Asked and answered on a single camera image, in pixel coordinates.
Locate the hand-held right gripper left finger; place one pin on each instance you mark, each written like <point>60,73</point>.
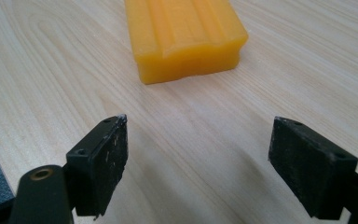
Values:
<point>101,174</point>

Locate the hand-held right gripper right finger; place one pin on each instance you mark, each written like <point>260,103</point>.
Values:
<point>307,174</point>

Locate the yellow foam block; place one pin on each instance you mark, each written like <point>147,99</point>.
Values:
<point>183,37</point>

